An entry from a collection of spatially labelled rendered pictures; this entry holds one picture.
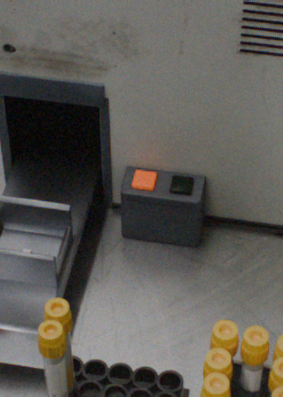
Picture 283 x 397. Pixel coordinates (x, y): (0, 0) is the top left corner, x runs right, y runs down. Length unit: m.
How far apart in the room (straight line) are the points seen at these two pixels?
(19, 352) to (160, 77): 0.21
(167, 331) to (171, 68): 0.19
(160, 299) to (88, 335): 0.06
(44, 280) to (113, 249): 0.09
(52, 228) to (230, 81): 0.16
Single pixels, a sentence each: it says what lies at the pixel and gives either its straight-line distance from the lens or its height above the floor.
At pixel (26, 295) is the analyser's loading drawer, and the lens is 0.79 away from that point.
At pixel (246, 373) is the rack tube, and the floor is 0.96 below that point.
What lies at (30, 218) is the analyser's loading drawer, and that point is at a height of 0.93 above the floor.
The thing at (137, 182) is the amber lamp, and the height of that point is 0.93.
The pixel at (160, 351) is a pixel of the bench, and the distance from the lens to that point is 0.80.
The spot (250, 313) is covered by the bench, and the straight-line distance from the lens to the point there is 0.83.
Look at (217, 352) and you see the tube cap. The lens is 0.66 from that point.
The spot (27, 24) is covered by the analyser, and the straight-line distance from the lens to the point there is 0.78.
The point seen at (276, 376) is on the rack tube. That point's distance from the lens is 0.66.
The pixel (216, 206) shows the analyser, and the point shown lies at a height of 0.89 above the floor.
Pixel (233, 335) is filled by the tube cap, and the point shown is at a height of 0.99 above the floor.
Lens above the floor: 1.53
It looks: 48 degrees down
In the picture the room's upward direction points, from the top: 1 degrees counter-clockwise
